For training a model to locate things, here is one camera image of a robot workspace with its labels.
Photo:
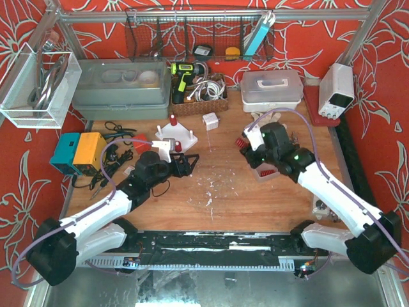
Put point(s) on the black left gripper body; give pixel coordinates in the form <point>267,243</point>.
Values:
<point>180,164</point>

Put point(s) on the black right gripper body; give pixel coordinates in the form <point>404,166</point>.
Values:
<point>252,155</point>

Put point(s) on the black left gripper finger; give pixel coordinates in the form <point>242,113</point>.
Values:
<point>185,171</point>
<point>190,160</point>

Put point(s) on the red spring part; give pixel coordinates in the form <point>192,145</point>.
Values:
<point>178,147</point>

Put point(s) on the clear tray of red parts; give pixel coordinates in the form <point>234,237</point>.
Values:
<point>263,167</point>

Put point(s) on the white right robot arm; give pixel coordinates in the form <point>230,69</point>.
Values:
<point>372,237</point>

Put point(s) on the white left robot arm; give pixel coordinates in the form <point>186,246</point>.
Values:
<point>61,245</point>

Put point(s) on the red cube power socket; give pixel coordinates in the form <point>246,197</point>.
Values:
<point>140,144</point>

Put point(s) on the white work gloves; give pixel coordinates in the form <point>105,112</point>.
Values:
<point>270,118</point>

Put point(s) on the white cube power adapter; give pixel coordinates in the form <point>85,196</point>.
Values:
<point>211,121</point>

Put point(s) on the woven wicker basket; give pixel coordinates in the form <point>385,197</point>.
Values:
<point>211,98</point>

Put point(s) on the white plastic storage box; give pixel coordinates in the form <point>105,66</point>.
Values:
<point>262,91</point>

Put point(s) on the yellow teal soldering station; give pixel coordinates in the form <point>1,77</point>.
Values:
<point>78,153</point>

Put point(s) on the red mat under supply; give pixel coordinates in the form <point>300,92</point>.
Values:
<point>311,97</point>

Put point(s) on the clear bag of small parts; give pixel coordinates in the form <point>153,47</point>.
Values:
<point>322,212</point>

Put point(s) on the grey plastic toolbox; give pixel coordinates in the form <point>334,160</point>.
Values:
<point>119,89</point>

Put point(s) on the white bench power supply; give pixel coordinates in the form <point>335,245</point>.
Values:
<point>336,91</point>

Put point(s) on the yellow tape measure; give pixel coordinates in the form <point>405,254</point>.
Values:
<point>232,54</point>

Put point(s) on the teal white book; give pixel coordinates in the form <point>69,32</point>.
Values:
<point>254,39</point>

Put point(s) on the white peg base plate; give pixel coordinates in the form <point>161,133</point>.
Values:
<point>178,133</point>

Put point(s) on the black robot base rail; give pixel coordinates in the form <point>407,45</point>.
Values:
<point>237,249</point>

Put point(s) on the green black cordless drill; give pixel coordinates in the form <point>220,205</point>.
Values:
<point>185,73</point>

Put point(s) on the black wire wall basket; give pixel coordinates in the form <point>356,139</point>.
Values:
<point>171,33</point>

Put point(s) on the clear acrylic wall bin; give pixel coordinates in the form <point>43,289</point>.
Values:
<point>37,90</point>

